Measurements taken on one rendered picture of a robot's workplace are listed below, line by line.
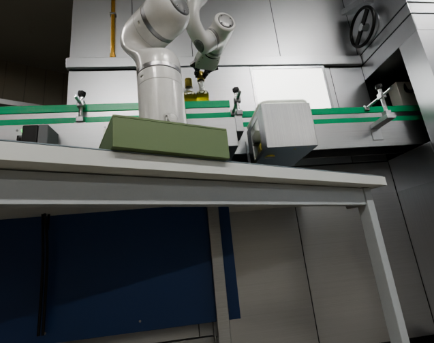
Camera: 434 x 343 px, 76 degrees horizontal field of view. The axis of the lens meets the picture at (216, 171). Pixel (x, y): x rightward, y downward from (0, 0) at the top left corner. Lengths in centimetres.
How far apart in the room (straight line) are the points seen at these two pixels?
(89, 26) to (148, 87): 113
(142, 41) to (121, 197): 47
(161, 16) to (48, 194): 52
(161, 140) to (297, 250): 95
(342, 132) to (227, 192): 80
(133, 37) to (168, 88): 22
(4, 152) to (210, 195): 40
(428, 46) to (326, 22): 65
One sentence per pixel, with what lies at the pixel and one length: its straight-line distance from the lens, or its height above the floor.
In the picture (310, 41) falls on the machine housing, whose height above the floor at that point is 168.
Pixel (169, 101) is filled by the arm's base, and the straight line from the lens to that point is 70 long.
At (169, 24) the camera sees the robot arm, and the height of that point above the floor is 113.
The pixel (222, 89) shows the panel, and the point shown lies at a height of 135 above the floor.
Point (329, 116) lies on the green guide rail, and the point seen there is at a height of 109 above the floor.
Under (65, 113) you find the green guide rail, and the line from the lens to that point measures 121.
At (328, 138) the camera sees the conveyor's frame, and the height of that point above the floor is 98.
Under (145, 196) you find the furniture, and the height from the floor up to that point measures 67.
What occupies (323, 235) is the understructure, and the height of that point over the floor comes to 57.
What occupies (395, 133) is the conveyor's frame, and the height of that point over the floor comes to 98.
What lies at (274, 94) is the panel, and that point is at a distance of 155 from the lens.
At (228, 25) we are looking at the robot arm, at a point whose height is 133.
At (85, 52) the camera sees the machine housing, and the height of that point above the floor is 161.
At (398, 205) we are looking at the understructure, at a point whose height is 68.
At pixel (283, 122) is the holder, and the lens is 94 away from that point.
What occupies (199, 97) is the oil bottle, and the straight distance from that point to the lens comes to 128.
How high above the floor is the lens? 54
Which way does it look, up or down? 16 degrees up
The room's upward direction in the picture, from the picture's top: 6 degrees counter-clockwise
